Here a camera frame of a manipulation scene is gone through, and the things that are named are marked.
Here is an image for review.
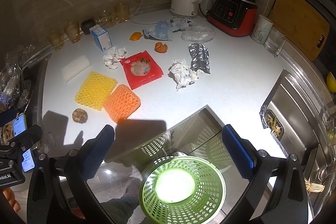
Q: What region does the orange foam fruit net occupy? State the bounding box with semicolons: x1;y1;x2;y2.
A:
103;84;141;123

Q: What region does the red snack wrapper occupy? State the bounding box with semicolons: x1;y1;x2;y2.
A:
120;51;163;90

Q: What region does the silver foil blister pack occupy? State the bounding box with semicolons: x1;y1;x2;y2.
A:
189;43;210;74

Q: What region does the orange peel cup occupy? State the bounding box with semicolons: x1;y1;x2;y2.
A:
154;42;168;53

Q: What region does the blue white floral cloth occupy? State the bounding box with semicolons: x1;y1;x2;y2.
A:
142;18;191;41

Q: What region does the green perforated trash basket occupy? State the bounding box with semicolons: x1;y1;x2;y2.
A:
139;156;226;223

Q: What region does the person's left hand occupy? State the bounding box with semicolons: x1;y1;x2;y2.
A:
2;188;21;213

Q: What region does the brown round food scrap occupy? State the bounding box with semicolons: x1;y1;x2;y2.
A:
72;109;88;124

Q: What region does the sink strainer with scraps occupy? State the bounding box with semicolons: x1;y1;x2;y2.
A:
263;110;285;141

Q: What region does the smartphone on gripper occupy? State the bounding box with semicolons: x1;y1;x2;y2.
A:
13;113;35;172

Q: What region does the yellow foam fruit net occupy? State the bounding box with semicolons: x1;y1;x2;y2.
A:
75;72;118;111

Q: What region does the stainless steel sink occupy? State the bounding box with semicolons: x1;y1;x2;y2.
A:
260;70;335;216

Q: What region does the white foam roll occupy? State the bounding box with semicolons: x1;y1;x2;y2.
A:
61;55;91;82

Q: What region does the clear plastic packaging pile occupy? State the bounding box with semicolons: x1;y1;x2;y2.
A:
1;45;35;113

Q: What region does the small crumpled white tissue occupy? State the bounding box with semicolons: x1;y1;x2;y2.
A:
102;47;127;70

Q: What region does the large crumpled white tissue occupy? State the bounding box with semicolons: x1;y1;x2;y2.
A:
169;59;199;90

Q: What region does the yellow fruit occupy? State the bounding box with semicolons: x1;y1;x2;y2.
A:
326;72;336;93

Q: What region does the blue white milk carton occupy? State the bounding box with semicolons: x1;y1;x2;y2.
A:
89;24;112;52

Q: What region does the clear glass mug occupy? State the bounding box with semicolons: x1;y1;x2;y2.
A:
264;27;287;57

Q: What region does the orange peel slice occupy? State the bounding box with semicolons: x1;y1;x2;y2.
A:
129;32;143;42

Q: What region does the white printed ceramic mug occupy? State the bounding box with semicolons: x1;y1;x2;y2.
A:
250;15;273;44

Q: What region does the clear crumpled plastic bag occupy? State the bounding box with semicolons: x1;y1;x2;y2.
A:
181;26;215;44

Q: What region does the dark round jar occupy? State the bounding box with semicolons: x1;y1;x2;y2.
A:
81;18;97;35

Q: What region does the wooden cutting board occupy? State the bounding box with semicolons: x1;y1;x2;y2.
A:
269;0;330;61

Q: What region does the black blender power cable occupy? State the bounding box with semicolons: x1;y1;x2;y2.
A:
198;0;218;18

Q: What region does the white power cable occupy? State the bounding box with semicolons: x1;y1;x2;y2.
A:
116;0;176;25

